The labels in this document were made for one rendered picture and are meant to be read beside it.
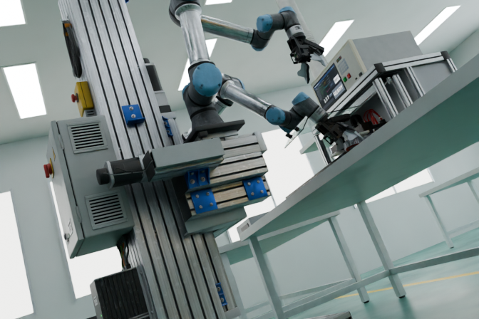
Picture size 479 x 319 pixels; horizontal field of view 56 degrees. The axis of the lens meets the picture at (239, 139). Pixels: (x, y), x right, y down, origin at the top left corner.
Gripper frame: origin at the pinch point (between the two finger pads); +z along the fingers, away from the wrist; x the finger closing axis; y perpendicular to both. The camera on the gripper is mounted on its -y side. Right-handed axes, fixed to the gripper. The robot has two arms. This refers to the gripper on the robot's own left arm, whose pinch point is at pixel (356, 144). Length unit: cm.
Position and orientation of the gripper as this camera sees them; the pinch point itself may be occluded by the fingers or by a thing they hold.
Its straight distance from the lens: 212.4
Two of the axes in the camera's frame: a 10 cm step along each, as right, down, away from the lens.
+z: 7.4, 6.7, -0.7
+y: -6.2, 6.3, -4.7
